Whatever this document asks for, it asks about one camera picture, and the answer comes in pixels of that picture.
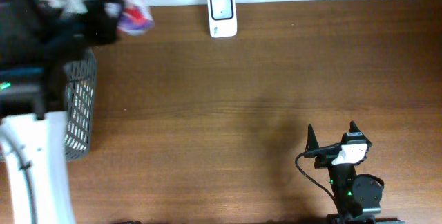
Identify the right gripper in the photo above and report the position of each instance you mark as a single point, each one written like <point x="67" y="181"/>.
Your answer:
<point x="322" y="160"/>

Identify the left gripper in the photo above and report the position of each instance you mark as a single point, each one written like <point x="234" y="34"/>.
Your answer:
<point x="98" y="26"/>

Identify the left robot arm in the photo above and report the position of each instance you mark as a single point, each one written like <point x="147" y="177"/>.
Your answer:
<point x="36" y="44"/>

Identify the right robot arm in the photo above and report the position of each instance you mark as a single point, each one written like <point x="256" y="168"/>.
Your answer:
<point x="357" y="197"/>

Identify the white barcode scanner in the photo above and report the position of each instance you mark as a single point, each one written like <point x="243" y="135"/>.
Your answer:
<point x="223" y="21"/>

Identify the dark grey plastic basket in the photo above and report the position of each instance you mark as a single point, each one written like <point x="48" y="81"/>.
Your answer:
<point x="79" y="97"/>

